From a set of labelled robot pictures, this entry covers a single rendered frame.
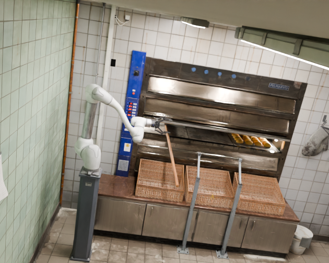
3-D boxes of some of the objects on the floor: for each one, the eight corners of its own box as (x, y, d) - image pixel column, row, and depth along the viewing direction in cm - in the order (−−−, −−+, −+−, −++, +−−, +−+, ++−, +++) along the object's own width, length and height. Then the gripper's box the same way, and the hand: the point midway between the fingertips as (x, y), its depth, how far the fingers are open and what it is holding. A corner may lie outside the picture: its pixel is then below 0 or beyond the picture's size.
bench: (95, 212, 474) (100, 172, 456) (272, 235, 492) (284, 197, 475) (88, 237, 420) (93, 193, 403) (287, 262, 439) (300, 220, 421)
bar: (124, 230, 445) (137, 142, 409) (224, 243, 455) (245, 158, 419) (121, 246, 415) (136, 152, 379) (228, 259, 425) (253, 169, 389)
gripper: (152, 111, 379) (172, 114, 381) (149, 133, 387) (168, 136, 389) (152, 113, 372) (173, 116, 374) (149, 135, 380) (169, 138, 382)
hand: (169, 126), depth 381 cm, fingers open, 13 cm apart
